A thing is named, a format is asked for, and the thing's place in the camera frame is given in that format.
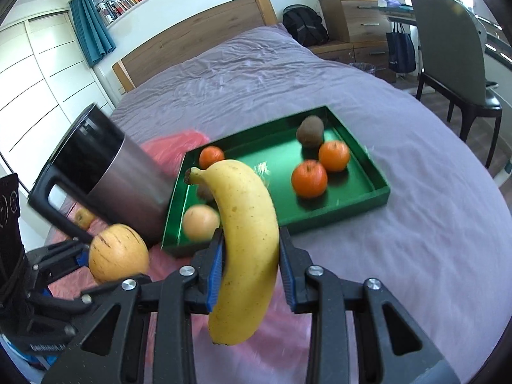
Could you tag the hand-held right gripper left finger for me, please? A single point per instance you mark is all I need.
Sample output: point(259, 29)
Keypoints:
point(216, 272)

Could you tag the wooden drawer cabinet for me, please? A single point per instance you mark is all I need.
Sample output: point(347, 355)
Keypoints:
point(356, 20)

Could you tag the clear waste bin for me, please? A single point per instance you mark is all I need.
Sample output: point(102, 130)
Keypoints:
point(362, 68)

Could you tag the stainless steel electric kettle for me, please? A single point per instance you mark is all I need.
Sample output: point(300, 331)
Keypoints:
point(104, 176)

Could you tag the white wardrobe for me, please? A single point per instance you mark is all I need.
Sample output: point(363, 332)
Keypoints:
point(40, 88)

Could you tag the grey desk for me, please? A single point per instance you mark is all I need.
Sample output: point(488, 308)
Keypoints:
point(496, 44)

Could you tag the brown kiwi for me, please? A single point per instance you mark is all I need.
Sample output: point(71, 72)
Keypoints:
point(310, 131)

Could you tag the black backpack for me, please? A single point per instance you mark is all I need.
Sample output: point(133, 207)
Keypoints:
point(304, 24)

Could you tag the teal curtain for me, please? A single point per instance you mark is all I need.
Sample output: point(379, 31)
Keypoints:
point(90, 28)

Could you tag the wooden headboard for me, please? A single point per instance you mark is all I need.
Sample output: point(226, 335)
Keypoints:
point(200, 40)

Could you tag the striped yellow pepino melon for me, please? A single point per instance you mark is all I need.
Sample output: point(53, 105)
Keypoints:
point(118, 254)

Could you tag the bed with purple sheet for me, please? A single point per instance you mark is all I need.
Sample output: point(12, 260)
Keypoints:
point(400, 268)

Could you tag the red-green apple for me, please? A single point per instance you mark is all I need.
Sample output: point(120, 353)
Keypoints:
point(84, 218)

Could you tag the grey chair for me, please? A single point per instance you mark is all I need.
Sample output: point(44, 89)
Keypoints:
point(444, 48)

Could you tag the yellow banana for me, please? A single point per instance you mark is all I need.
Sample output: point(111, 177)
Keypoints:
point(244, 228)

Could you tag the green tray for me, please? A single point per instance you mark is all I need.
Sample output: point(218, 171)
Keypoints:
point(280, 208)

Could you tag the dark blue tote bag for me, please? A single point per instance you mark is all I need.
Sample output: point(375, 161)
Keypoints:
point(401, 52)

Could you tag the orange mandarin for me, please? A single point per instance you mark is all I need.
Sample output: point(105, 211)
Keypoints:
point(212, 156)
point(334, 155)
point(308, 179)

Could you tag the small yellow round pear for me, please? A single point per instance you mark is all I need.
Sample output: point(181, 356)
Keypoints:
point(200, 222)

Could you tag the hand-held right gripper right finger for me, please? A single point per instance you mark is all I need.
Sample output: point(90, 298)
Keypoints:
point(286, 272)

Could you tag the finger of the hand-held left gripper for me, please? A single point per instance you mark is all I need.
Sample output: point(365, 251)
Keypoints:
point(56, 258)
point(72, 302)

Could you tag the pink plastic sheet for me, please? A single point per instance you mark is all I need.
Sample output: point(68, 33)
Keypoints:
point(172, 146)

